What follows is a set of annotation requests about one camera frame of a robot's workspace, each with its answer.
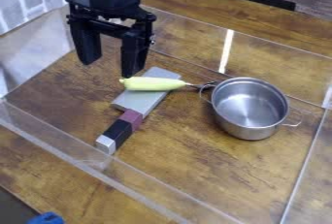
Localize blue object at bottom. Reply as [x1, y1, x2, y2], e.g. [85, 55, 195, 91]
[25, 211, 64, 224]

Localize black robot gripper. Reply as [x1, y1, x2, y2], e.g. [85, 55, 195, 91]
[64, 0, 156, 79]

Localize clear acrylic enclosure panels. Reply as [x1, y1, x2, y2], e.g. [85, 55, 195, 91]
[0, 10, 332, 224]

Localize small steel pot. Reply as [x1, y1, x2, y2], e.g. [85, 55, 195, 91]
[198, 77, 304, 141]

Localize grey toy cleaver knife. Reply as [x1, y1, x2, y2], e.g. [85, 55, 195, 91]
[95, 66, 183, 156]

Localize yellow handled metal spoon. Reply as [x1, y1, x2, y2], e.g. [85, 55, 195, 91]
[119, 77, 215, 91]

